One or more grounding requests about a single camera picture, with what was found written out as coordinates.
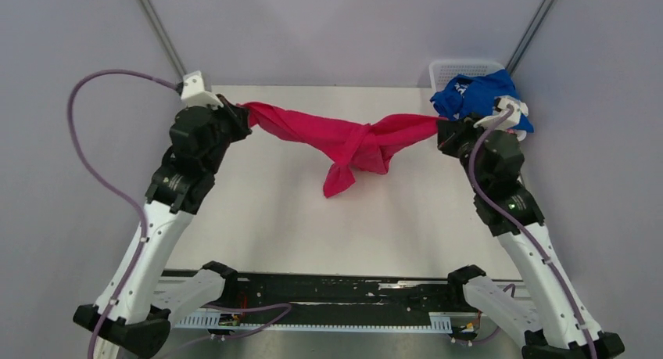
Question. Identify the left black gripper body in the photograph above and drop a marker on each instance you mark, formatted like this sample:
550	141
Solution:
229	127

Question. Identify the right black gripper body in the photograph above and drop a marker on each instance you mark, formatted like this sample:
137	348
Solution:
461	141

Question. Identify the magenta t shirt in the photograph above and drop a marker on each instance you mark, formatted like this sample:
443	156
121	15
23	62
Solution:
350	146

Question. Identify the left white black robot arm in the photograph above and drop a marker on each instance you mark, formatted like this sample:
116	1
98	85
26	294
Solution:
128	313

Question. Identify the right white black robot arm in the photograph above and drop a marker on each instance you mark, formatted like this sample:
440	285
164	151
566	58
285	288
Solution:
559	325

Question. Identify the blue t shirt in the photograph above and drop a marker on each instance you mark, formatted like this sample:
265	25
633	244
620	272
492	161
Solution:
466	96

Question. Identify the white plastic laundry basket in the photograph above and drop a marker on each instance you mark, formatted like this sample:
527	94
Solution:
441	71

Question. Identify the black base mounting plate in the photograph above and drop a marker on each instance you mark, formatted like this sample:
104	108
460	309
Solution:
343	299

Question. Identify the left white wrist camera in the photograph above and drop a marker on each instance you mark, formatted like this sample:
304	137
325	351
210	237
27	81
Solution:
195	92

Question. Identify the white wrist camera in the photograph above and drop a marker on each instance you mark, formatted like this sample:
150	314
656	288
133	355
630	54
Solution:
195	92
507	112

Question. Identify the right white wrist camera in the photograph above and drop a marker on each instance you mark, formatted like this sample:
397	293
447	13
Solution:
507	112

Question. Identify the aluminium frame rail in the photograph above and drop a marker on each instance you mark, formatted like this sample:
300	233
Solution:
179	301

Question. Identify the white slotted cable duct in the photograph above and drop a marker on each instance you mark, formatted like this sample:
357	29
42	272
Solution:
436	325

